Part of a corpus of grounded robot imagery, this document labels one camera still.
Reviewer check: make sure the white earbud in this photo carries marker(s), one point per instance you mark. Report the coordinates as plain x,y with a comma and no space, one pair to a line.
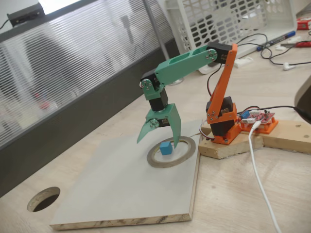
286,66

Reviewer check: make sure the red small box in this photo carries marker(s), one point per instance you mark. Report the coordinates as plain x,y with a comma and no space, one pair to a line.
303,24

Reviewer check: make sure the long wooden plank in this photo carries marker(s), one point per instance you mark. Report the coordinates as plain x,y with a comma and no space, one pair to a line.
289,136

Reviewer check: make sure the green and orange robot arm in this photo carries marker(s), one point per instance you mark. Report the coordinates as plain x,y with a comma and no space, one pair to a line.
179,65

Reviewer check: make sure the black marker pen blue cap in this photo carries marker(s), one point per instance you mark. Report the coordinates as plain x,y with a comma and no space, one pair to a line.
279,38

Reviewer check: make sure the small white plastic piece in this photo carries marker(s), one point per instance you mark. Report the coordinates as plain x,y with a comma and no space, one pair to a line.
280,47

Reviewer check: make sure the metal clamp foot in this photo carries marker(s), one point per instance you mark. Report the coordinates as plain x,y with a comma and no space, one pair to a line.
177,82

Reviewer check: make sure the wooden block under arm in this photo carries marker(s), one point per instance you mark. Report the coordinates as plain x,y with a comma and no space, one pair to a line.
230,148

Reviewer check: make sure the orange controller board mount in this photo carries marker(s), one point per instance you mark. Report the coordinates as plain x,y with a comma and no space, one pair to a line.
269,127

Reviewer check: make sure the white laminated chipboard panel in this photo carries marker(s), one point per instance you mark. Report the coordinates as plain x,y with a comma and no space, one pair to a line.
109,182

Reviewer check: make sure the blue cube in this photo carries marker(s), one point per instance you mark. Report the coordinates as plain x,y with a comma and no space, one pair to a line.
166,148

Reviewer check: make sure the dark rounded object beige rim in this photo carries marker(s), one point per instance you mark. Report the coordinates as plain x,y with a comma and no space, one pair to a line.
306,102

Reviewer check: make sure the white plastic bracket piece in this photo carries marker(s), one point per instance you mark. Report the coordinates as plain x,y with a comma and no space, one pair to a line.
243,61

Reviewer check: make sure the white plastic lattice basket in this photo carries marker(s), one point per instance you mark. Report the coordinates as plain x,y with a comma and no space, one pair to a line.
279,14

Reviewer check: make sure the red controller circuit board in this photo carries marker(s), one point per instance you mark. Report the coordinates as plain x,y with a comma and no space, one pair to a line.
260,117

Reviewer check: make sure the ribbed translucent desk partition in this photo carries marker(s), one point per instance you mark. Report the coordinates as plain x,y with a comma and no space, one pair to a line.
73,72

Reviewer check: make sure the black device box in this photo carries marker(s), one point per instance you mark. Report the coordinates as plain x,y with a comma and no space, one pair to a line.
24,14

